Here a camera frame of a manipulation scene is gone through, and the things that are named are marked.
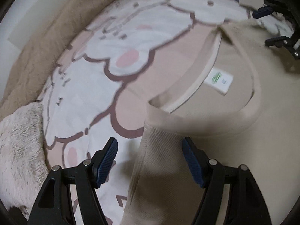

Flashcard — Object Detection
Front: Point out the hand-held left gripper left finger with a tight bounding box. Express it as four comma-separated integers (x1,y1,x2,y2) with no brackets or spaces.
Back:
28,137,118,225

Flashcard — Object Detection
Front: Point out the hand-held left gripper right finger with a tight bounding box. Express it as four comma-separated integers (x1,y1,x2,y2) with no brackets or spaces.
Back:
181,137,273,225

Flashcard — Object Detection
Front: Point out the bear print bedsheet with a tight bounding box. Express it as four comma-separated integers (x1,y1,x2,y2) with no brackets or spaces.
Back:
36,0,296,225

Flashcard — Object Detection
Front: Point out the beige quilted blanket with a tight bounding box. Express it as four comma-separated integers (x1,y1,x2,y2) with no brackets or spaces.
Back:
0,0,132,120

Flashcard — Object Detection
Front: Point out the fluffy cream pillow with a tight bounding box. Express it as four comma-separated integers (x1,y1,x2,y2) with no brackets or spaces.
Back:
0,103,51,212

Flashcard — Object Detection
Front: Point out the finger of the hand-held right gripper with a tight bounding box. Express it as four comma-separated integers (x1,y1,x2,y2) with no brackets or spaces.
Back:
265,30,300,60
252,0,296,29

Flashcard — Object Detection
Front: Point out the beige knit shirt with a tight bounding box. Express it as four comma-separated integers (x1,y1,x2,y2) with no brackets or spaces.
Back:
122,0,300,225

